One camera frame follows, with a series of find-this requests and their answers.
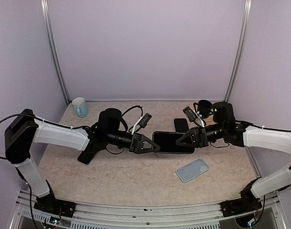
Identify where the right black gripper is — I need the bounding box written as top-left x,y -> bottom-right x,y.
176,122 -> 227,147

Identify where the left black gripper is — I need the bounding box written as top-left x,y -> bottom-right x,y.
105,130 -> 161,154

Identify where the silver edged smartphone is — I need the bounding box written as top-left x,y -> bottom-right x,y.
154,132 -> 194,153

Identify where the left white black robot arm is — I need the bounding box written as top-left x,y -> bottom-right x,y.
4,108 -> 160,218

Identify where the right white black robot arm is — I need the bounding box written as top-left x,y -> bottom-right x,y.
176,102 -> 291,217

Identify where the light blue phone case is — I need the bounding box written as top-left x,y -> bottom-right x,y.
176,158 -> 209,183

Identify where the beige plate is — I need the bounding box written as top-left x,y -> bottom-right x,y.
188,101 -> 213,124

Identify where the black mug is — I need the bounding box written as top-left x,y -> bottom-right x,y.
197,100 -> 213,118

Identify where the blue edged smartphone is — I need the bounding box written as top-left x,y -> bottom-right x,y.
77,143 -> 107,165

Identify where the light blue mug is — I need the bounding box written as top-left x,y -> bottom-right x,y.
72,97 -> 88,118

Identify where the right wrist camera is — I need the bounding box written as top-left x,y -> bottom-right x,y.
183,106 -> 206,127

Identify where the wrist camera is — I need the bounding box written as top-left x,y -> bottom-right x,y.
183,106 -> 206,127
128,113 -> 152,134

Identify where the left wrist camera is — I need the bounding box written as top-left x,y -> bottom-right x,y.
128,113 -> 152,134

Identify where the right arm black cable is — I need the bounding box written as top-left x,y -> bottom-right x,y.
238,120 -> 291,133

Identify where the front aluminium rail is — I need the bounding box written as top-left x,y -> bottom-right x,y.
7,190 -> 288,229

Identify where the right aluminium frame post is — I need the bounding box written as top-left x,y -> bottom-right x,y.
224,0 -> 252,102

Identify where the aluminium frame post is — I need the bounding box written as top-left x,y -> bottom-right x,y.
41,0 -> 71,105
224,0 -> 252,102

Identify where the left aluminium frame post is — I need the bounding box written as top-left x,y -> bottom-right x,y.
41,0 -> 71,105

